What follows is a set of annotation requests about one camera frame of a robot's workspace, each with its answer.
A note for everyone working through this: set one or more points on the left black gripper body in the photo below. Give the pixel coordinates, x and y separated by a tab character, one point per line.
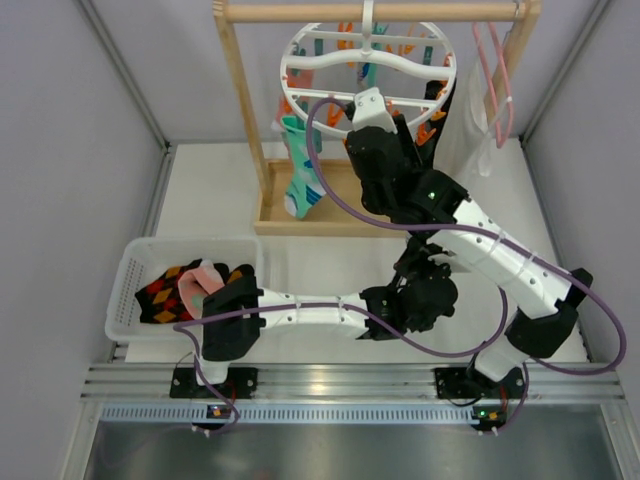
417	257

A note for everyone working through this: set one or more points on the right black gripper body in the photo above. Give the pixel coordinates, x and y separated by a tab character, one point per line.
417	145

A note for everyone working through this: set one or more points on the white round clip hanger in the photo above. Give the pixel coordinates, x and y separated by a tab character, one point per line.
348	58

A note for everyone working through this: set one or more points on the pink sock front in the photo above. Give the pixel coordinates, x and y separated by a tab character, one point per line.
198	283

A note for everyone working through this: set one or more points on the pink sock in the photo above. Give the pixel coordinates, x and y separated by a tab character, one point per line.
198	283
296	79

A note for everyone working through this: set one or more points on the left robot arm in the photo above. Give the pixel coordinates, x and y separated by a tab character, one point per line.
238	313

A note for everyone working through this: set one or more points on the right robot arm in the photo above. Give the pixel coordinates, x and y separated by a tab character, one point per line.
447	226

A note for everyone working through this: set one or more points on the white cloth garment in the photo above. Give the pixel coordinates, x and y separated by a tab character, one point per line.
463	150

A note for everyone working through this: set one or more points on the pink sock rear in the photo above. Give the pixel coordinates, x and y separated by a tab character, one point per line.
296	79

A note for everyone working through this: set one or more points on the black red argyle sock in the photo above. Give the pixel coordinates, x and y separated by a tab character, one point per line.
160	301

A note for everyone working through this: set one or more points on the white plastic basket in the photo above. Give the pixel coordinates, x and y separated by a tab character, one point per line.
146	258

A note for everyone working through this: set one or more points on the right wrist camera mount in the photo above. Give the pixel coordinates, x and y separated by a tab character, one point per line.
368	109

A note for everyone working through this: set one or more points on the pink wire hanger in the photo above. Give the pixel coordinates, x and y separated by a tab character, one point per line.
498	85

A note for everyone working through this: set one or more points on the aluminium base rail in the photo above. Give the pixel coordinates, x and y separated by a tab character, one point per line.
321	383

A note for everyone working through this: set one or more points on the perforated cable duct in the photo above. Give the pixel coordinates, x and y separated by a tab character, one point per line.
205	413

